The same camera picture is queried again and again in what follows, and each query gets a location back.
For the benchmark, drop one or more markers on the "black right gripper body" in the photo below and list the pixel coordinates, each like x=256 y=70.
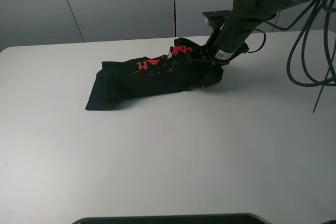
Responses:
x=220 y=50

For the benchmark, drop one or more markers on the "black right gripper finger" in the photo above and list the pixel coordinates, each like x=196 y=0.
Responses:
x=199 y=55

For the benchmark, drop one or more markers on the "black printed t-shirt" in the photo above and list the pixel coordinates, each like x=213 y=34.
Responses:
x=119 y=82

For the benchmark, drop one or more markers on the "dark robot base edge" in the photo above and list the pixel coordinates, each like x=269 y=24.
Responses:
x=213 y=218

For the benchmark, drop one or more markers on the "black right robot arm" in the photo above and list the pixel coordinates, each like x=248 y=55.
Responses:
x=232 y=27

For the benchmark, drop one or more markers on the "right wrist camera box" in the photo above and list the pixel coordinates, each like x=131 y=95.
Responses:
x=216 y=19

